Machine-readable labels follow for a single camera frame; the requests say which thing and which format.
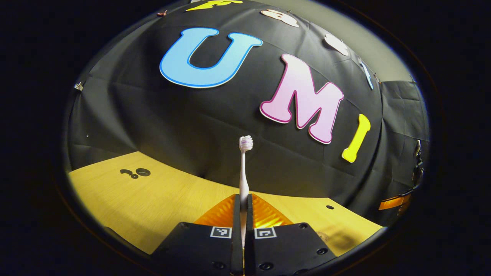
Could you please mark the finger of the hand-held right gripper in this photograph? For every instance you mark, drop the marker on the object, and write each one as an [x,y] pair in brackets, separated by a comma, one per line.
[394,202]

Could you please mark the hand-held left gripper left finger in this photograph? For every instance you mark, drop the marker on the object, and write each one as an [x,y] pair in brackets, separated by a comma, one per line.
[237,249]

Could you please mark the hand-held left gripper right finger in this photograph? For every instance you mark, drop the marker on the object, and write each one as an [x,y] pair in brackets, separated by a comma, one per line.
[249,249]

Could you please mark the white toothbrush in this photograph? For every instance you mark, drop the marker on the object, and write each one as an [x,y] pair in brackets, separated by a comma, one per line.
[243,180]

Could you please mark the round brown coaster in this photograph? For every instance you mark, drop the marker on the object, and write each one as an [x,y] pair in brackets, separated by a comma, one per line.
[323,237]

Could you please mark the wooden desktop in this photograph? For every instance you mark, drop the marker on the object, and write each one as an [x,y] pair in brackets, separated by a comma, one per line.
[153,203]

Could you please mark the black backdrop cloth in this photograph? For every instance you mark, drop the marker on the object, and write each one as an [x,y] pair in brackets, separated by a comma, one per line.
[172,126]

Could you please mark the silver metal clip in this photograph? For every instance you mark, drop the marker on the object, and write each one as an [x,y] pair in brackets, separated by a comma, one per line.
[78,86]

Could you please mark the red clip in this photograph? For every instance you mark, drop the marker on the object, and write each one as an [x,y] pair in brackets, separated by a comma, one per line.
[161,13]

